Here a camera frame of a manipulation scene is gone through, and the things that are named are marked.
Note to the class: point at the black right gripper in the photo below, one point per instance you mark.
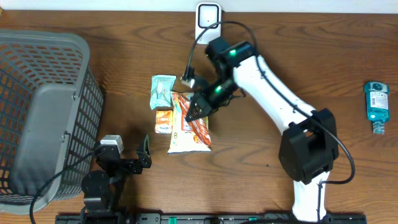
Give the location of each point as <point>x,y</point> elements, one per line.
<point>204,106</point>

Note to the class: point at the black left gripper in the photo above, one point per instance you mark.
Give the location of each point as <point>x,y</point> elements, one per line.
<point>143,155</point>

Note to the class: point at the orange Toppo snack box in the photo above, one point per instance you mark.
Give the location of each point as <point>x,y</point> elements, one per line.
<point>198,126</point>

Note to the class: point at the small orange candy box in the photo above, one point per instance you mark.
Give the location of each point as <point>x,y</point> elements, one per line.
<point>163,122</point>

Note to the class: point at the teal snack packet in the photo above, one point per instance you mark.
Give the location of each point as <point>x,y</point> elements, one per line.
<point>160,94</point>

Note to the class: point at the blue mouthwash bottle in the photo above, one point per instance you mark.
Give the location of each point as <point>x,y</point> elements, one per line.
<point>377,105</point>

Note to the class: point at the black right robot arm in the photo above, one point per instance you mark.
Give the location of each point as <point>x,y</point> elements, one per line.
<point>307,150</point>

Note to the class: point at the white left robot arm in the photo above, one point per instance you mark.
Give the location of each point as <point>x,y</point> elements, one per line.
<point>103,188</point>

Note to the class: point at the grey plastic shopping basket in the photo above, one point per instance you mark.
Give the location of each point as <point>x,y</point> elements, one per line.
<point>51,107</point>

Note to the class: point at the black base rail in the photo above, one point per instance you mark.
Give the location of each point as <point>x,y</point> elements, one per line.
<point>156,218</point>

